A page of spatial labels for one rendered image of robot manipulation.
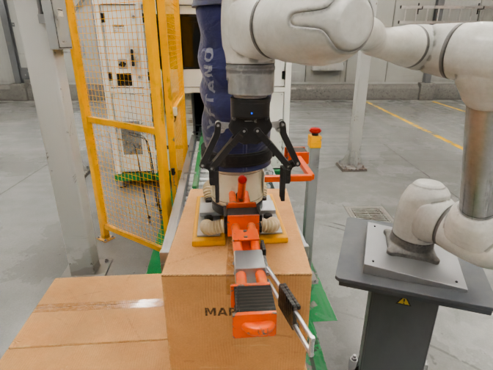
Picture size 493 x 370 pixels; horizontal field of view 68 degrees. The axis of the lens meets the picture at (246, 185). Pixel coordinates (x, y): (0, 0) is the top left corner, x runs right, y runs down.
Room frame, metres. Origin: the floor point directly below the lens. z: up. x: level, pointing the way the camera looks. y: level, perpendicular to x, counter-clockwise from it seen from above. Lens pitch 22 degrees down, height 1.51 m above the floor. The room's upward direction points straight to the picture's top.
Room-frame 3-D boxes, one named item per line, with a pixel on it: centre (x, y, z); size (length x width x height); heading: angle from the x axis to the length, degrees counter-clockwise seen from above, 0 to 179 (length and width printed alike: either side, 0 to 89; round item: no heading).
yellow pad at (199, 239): (1.11, 0.13, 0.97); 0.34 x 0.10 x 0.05; 5
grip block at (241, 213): (0.87, 0.01, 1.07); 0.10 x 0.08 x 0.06; 95
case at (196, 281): (1.11, 0.03, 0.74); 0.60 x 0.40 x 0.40; 1
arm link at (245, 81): (0.71, -0.01, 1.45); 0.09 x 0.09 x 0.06
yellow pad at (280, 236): (1.13, -0.06, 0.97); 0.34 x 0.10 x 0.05; 5
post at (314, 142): (2.10, -0.40, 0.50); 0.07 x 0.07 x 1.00; 4
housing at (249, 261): (0.66, -0.01, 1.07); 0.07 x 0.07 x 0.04; 5
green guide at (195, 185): (2.99, 0.44, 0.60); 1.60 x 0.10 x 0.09; 4
